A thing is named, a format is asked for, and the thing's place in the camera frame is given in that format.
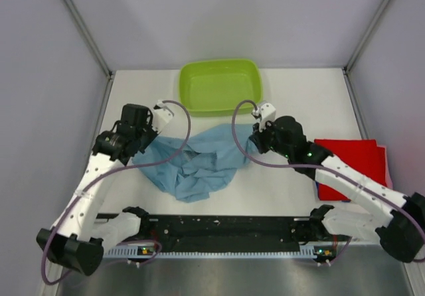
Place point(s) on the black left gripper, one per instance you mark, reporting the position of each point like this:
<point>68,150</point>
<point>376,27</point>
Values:
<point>153,134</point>

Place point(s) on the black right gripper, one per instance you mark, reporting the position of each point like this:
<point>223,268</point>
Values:
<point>257,136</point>

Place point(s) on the light blue t shirt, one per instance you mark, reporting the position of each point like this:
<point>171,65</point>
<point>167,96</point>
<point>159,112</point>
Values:
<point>208,162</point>

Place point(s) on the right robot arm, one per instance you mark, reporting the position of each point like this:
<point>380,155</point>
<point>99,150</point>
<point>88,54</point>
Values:
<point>394,220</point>

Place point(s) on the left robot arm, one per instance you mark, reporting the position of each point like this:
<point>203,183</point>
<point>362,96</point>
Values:
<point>74,241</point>

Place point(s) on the green plastic basin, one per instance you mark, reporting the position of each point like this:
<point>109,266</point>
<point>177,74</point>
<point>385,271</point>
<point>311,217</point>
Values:
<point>212,88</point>

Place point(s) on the red folded t shirt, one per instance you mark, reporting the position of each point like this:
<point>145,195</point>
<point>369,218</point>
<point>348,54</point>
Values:
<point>362,155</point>

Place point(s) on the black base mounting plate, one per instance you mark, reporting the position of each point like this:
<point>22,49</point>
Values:
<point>226,234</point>

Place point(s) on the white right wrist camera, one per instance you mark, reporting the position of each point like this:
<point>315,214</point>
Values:
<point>263,113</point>

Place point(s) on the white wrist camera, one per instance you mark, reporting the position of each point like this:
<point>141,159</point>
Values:
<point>263,113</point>
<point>162,116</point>

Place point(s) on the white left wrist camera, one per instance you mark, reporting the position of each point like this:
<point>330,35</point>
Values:
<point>162,116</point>

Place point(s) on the left aluminium corner post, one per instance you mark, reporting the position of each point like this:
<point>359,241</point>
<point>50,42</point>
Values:
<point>87,37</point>

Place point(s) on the aluminium corner post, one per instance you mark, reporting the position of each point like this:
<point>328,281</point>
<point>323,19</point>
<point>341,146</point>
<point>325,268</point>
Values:
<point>87,37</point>
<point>367,35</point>

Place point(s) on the right aluminium corner post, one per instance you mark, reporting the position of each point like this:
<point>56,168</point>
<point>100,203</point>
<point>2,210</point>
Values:
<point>367,35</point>

